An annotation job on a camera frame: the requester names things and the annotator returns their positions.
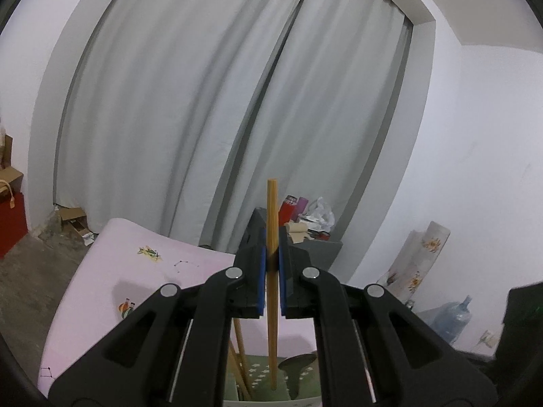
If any open cardboard box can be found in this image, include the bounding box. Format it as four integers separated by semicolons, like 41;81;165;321
54;206;92;238

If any red thermos bottle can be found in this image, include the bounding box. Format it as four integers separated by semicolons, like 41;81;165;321
279;195;298;225

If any white plastic bag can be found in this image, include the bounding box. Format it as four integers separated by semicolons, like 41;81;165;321
306;197;336;236

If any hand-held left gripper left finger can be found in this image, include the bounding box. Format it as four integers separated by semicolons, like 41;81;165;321
48;228;268;407

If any grey ceramic spoon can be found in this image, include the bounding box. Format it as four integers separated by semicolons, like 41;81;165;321
280;351;318;400

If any rolled floral mat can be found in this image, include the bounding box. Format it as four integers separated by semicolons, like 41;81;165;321
377;220;451;302

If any blue water jug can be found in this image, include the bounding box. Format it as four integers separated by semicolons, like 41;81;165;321
418;296;473;345

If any grey cabinet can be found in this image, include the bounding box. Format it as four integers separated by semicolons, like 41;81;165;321
240;208;343;272

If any brown paper bag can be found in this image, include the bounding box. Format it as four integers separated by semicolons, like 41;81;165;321
0;133;24;196

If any wooden chopstick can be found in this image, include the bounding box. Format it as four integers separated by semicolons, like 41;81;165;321
228;339;247;395
266;179;281;391
233;317;252;401

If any red gift bag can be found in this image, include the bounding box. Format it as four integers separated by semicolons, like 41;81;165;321
0;180;28;259

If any green plastic basket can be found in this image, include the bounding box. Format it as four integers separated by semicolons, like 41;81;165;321
223;350;323;407

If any pink printed bed sheet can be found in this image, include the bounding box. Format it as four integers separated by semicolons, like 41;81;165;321
37;218;317;396

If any grey curtain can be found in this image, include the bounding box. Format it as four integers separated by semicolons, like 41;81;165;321
199;0;414;255
53;0;317;247

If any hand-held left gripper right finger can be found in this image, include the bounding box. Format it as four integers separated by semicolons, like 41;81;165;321
277;237;498;407

